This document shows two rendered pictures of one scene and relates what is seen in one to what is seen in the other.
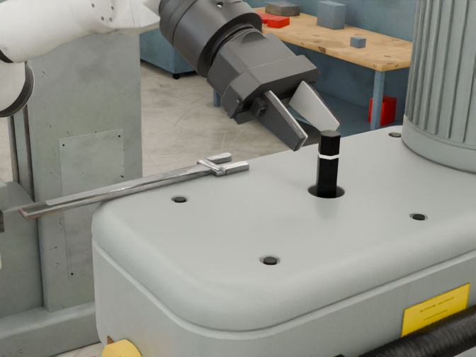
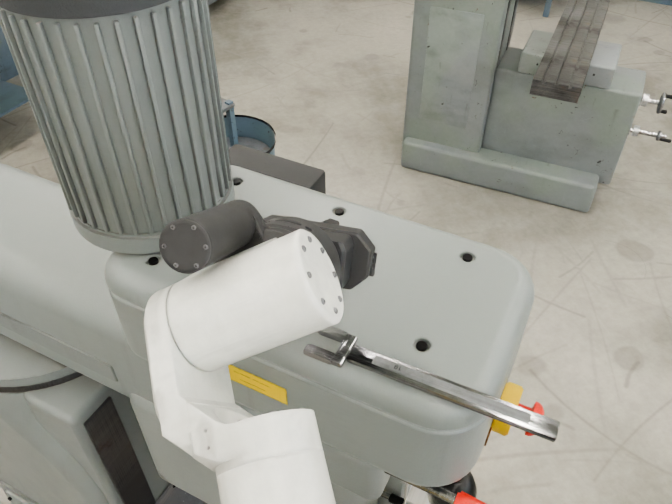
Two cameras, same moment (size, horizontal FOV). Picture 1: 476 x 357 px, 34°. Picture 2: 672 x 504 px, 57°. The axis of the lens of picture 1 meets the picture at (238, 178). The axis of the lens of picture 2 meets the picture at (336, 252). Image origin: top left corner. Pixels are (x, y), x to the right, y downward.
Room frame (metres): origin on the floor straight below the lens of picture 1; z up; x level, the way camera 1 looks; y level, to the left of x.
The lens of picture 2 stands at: (0.94, 0.37, 2.38)
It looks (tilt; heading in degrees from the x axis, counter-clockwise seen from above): 43 degrees down; 243
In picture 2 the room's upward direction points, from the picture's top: straight up
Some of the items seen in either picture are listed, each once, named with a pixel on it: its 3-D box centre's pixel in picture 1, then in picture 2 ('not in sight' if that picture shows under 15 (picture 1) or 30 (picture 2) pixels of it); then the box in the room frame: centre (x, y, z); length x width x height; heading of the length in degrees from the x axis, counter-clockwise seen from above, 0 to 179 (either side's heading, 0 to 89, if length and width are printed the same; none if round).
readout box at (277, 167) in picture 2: not in sight; (273, 209); (0.61, -0.53, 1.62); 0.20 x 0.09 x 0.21; 125
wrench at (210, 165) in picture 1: (139, 184); (427, 381); (0.71, 0.10, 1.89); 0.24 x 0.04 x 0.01; 127
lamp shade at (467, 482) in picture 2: not in sight; (453, 486); (0.58, 0.05, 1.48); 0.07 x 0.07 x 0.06
